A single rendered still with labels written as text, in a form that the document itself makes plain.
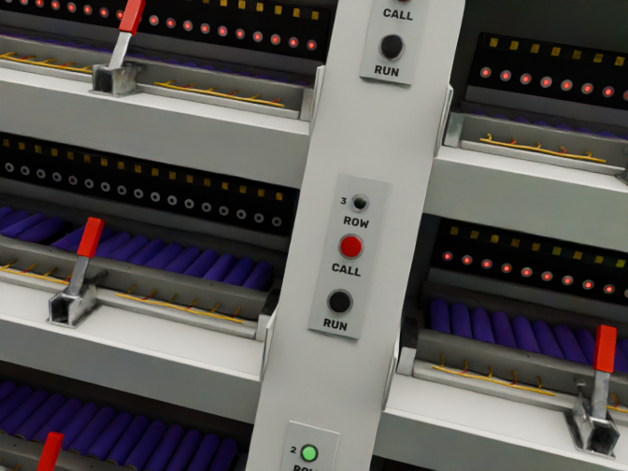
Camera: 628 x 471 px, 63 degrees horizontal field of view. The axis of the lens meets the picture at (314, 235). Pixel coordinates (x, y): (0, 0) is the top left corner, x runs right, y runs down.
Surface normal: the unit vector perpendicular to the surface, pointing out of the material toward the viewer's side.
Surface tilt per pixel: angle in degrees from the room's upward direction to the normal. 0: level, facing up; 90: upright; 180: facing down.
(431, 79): 90
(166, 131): 112
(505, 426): 21
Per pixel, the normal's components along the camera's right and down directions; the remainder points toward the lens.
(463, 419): 0.14, -0.91
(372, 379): -0.13, 0.00
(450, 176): -0.19, 0.36
